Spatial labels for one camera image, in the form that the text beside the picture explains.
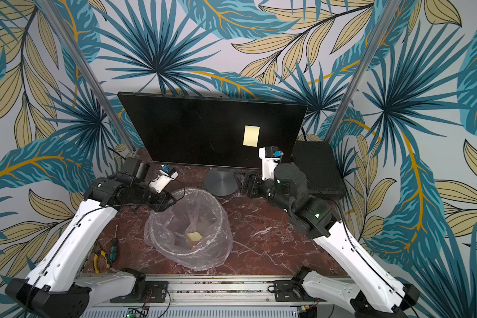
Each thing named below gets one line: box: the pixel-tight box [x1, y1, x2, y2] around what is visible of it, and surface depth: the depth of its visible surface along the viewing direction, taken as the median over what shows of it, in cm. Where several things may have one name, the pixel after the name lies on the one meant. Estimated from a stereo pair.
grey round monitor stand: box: [204, 166, 239, 197], surface depth 106 cm
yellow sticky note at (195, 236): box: [186, 231, 203, 242], surface depth 82 cm
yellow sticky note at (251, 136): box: [242, 124, 261, 148], surface depth 72 cm
